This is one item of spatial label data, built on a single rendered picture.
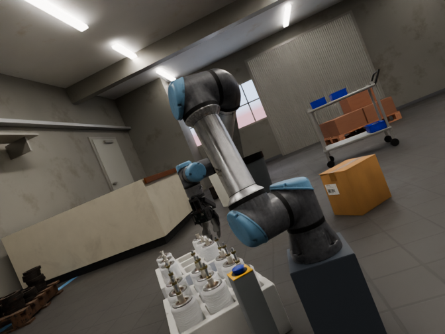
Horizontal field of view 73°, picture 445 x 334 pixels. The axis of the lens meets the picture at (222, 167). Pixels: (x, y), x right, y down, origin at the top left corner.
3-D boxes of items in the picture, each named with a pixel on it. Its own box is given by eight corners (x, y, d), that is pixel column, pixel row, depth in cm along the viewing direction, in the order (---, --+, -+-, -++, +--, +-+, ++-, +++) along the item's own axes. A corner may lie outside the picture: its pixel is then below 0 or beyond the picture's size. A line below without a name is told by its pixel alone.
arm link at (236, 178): (300, 224, 80) (209, 60, 90) (255, 251, 74) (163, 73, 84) (281, 231, 91) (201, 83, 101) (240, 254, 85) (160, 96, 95)
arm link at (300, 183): (332, 212, 85) (314, 168, 85) (296, 233, 80) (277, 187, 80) (306, 211, 96) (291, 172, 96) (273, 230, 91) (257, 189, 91)
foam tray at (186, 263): (221, 266, 197) (210, 241, 196) (242, 283, 160) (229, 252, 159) (166, 296, 185) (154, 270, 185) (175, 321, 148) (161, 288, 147)
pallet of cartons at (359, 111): (385, 120, 680) (371, 87, 677) (408, 116, 569) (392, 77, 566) (322, 145, 704) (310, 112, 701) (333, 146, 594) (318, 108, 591)
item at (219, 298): (242, 318, 114) (224, 275, 113) (245, 333, 104) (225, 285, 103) (218, 328, 113) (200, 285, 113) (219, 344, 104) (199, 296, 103)
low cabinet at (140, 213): (100, 246, 536) (83, 207, 534) (204, 207, 497) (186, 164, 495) (25, 295, 372) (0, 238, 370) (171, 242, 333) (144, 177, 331)
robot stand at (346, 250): (373, 316, 97) (339, 231, 96) (396, 356, 79) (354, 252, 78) (319, 331, 101) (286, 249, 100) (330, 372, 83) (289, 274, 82)
